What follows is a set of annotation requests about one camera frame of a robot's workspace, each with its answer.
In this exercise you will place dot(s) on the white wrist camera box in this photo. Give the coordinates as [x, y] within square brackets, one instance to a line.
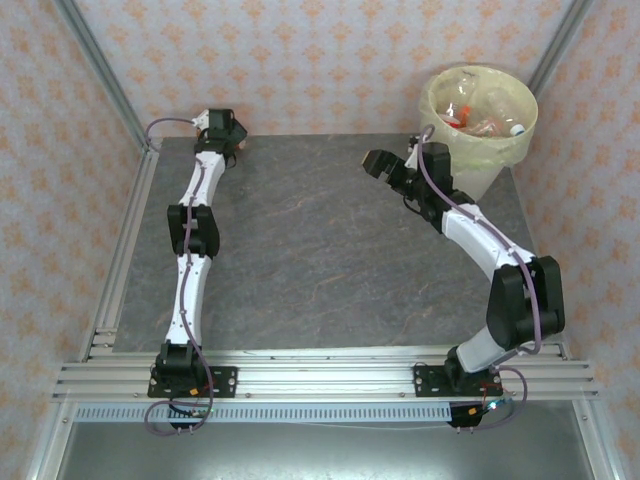
[200, 119]
[412, 155]

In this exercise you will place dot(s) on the aluminium mounting rail beam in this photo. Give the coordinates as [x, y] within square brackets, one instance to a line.
[325, 377]

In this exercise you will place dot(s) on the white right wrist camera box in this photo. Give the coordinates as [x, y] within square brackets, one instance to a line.
[412, 155]

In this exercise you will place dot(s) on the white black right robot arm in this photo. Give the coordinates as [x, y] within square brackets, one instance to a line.
[480, 240]

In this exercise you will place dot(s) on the clear bottle green cap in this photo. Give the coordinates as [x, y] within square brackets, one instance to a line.
[485, 129]

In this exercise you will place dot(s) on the aluminium frame post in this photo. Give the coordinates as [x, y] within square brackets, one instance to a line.
[102, 70]
[560, 45]

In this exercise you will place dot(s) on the small circuit board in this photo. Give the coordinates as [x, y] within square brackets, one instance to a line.
[492, 405]
[202, 412]

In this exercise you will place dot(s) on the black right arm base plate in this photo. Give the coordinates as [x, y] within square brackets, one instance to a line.
[427, 382]

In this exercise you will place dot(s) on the aluminium frame leg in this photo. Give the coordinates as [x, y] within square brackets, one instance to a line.
[599, 455]
[46, 450]

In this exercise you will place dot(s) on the cream plastic bin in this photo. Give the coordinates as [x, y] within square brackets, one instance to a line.
[475, 180]

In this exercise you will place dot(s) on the aluminium side rail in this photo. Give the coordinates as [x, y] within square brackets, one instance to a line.
[144, 180]

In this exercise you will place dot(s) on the yellowish clear bin liner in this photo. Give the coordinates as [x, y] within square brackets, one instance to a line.
[505, 150]

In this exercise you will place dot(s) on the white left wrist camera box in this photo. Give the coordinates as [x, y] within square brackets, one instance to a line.
[200, 119]

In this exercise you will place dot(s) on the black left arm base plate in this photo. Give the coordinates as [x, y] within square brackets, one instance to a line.
[222, 382]

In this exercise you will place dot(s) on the grey metal lower panel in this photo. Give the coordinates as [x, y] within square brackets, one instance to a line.
[325, 455]

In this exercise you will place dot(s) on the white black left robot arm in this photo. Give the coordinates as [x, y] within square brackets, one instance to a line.
[187, 300]

